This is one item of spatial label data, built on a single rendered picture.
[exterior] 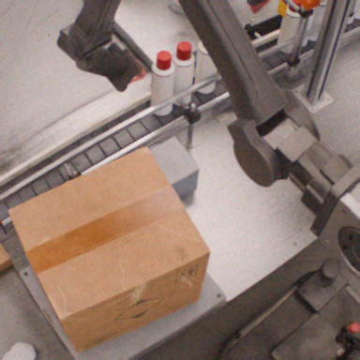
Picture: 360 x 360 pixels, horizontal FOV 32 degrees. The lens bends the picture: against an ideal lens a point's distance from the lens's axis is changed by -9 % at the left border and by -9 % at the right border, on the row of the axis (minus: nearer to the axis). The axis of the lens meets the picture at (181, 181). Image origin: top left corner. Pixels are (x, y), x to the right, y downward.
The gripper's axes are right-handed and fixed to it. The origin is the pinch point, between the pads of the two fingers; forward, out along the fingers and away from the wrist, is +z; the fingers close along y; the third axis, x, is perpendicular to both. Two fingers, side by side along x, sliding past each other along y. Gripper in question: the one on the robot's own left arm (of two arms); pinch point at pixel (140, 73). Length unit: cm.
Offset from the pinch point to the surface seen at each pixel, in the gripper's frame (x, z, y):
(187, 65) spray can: -6.8, 9.0, -2.1
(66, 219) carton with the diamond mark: 20.7, -24.5, -23.6
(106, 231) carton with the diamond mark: 16.9, -21.3, -29.5
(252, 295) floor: 50, 97, -32
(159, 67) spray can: -3.1, 3.9, -0.4
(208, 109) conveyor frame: 0.7, 25.8, -5.3
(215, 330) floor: 65, 85, -35
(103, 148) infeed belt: 20.4, 7.1, -1.4
